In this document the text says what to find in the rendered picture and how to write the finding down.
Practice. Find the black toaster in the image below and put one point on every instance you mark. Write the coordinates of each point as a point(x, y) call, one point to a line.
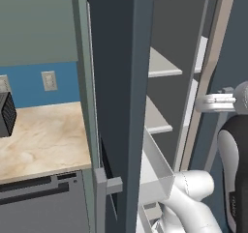
point(6, 114)

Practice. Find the beige wall socket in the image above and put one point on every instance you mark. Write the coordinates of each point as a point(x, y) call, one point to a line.
point(4, 83)
point(49, 81)

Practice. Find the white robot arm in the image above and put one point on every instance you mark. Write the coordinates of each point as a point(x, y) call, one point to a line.
point(190, 195)

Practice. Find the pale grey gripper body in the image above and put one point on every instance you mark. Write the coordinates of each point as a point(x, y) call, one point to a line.
point(214, 103)

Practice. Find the grey-green tall housing panel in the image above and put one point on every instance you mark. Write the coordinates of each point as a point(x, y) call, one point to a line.
point(85, 98)

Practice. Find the grey-green wall cupboard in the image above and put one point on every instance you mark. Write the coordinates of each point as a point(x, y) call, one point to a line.
point(35, 21)

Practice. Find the grey dishwasher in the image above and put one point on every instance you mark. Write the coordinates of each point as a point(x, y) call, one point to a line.
point(42, 208)

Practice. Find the fridge door with beige edge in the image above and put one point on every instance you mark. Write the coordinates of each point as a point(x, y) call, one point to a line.
point(233, 43)

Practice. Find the white fridge shelf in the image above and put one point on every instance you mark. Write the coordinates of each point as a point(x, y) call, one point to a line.
point(156, 121)
point(161, 67)

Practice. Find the fridge with grey interior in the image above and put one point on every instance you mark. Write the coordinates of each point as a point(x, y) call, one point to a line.
point(171, 24)

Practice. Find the dark blue fridge door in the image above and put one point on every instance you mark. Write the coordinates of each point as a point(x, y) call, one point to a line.
point(119, 82)

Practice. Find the clear fridge bin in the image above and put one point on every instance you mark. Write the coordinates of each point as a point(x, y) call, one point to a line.
point(155, 175)

